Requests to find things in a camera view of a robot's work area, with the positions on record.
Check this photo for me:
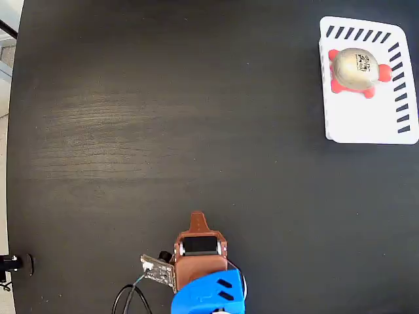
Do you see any grey box beside table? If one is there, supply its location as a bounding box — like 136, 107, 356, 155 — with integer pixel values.
0, 41, 16, 79

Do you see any black camera cable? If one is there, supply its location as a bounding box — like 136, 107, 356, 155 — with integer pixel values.
112, 274, 155, 314

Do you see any black metal bar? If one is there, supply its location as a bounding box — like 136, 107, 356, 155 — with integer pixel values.
0, 18, 19, 39

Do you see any bare camera circuit board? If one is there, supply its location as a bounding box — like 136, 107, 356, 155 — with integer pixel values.
139, 251, 178, 294

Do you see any black table clamp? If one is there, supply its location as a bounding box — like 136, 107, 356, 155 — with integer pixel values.
0, 253, 35, 285

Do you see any white red servo wire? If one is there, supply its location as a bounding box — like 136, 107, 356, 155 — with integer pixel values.
227, 257, 249, 300

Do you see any red turtle toy gold shell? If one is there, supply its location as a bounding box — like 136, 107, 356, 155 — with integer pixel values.
328, 47, 393, 99

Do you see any white slotted plastic tray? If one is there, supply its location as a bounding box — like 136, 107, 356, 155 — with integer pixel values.
318, 16, 419, 145

